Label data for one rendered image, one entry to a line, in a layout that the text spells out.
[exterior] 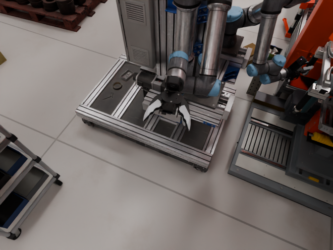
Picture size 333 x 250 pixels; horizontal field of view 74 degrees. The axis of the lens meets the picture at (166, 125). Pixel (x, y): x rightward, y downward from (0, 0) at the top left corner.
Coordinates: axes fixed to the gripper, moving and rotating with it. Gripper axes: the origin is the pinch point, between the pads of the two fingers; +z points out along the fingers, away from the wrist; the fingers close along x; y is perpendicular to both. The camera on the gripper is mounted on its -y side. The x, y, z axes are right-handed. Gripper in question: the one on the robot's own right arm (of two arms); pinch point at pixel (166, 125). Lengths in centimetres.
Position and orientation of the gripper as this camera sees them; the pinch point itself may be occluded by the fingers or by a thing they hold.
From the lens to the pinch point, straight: 71.3
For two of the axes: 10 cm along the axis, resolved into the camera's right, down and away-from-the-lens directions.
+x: -9.8, -2.1, -0.3
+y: -1.3, 5.2, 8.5
